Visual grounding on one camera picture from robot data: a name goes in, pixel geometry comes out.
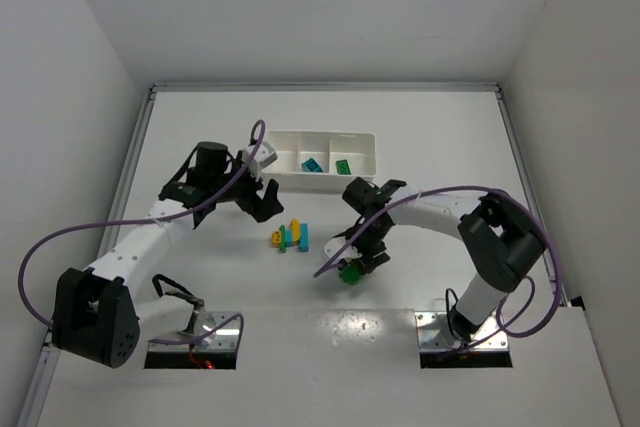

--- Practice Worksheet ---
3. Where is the blue rectangular lego brick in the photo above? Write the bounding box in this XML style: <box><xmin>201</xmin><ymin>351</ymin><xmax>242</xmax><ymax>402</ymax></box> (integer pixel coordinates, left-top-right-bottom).
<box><xmin>298</xmin><ymin>223</ymin><xmax>309</xmax><ymax>252</ymax></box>

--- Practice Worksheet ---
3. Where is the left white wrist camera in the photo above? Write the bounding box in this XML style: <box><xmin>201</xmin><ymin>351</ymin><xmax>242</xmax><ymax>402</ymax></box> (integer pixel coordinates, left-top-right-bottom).
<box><xmin>242</xmin><ymin>142</ymin><xmax>277</xmax><ymax>180</ymax></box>

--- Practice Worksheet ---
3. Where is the metal base plate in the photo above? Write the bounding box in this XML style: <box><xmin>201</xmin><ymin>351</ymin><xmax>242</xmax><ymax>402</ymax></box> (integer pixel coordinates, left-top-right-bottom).
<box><xmin>147</xmin><ymin>311</ymin><xmax>244</xmax><ymax>355</ymax></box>
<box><xmin>414</xmin><ymin>311</ymin><xmax>510</xmax><ymax>354</ymax></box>

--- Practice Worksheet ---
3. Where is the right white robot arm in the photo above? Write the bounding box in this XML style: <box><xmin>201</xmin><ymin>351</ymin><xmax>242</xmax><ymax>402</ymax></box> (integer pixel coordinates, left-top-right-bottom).
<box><xmin>331</xmin><ymin>178</ymin><xmax>546</xmax><ymax>343</ymax></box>

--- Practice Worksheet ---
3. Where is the blue curved lego brick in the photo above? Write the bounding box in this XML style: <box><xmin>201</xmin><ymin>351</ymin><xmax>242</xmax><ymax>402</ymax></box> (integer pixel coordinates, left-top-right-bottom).
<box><xmin>301</xmin><ymin>158</ymin><xmax>323</xmax><ymax>173</ymax></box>

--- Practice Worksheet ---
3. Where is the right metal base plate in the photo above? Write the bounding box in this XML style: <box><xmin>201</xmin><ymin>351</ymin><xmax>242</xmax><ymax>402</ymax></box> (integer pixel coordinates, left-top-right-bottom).
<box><xmin>414</xmin><ymin>311</ymin><xmax>510</xmax><ymax>354</ymax></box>

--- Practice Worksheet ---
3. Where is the yellow arch lego brick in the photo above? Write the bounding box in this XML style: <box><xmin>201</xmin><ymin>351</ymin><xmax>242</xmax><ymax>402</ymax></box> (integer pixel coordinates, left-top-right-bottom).
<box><xmin>287</xmin><ymin>219</ymin><xmax>301</xmax><ymax>245</ymax></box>

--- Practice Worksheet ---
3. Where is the small green lego brick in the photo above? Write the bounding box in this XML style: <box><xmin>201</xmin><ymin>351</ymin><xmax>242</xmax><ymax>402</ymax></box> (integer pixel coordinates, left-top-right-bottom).
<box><xmin>339</xmin><ymin>262</ymin><xmax>363</xmax><ymax>286</ymax></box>

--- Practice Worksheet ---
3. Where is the yellow face lego piece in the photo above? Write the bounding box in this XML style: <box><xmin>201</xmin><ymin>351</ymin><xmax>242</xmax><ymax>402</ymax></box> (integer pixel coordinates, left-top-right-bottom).
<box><xmin>271</xmin><ymin>231</ymin><xmax>282</xmax><ymax>248</ymax></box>

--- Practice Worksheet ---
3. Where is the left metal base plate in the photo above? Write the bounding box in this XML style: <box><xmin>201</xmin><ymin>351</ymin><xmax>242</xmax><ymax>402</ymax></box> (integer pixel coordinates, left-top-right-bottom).
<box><xmin>147</xmin><ymin>311</ymin><xmax>244</xmax><ymax>355</ymax></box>

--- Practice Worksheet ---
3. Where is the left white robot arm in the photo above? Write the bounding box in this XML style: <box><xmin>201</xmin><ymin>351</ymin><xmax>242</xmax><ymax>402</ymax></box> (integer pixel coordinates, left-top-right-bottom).
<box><xmin>52</xmin><ymin>141</ymin><xmax>284</xmax><ymax>368</ymax></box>

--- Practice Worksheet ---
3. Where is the green rectangular lego brick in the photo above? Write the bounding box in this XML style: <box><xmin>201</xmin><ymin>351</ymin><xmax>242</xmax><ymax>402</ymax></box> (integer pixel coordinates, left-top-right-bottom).
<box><xmin>336</xmin><ymin>159</ymin><xmax>352</xmax><ymax>175</ymax></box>

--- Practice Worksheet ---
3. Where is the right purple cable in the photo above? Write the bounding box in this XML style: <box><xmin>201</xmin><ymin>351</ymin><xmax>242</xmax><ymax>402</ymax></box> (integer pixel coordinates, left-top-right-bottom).
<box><xmin>313</xmin><ymin>185</ymin><xmax>562</xmax><ymax>358</ymax></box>

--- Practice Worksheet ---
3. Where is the white three-compartment tray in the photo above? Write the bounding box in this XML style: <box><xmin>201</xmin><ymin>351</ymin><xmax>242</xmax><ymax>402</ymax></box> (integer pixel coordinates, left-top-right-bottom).
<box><xmin>264</xmin><ymin>130</ymin><xmax>377</xmax><ymax>193</ymax></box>

